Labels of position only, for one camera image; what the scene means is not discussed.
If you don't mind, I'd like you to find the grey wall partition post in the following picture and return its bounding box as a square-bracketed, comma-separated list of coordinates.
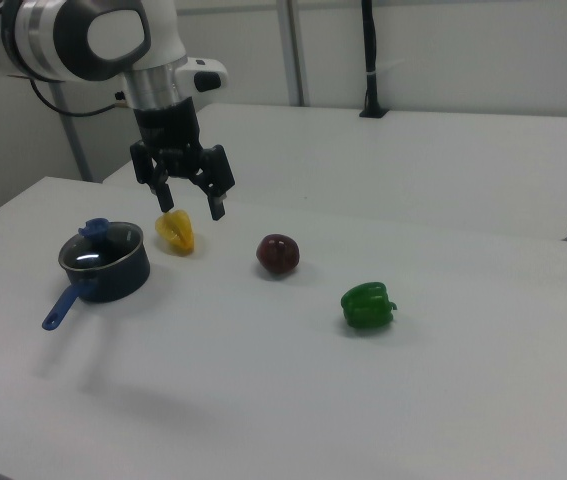
[51, 81, 95, 183]
[276, 0, 311, 108]

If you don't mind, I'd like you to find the dark red toy pepper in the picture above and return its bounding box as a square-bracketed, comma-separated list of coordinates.
[255, 232, 301, 276]

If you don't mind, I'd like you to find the yellow toy bell pepper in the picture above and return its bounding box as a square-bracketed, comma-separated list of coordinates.
[155, 208, 197, 255]

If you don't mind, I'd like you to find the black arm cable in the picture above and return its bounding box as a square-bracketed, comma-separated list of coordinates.
[29, 78, 132, 118]

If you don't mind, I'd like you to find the glass lid with blue knob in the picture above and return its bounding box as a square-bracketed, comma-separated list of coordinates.
[58, 217, 144, 272]

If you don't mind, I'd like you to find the green toy bell pepper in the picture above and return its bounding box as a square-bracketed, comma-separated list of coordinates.
[339, 281, 400, 330]

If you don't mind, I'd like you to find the black camera stand pole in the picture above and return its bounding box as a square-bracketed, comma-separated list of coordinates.
[358, 0, 391, 120]

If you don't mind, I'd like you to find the dark blue saucepan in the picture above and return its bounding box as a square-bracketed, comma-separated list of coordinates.
[40, 221, 152, 332]

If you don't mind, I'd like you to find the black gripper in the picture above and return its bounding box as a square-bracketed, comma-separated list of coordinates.
[129, 96, 237, 222]

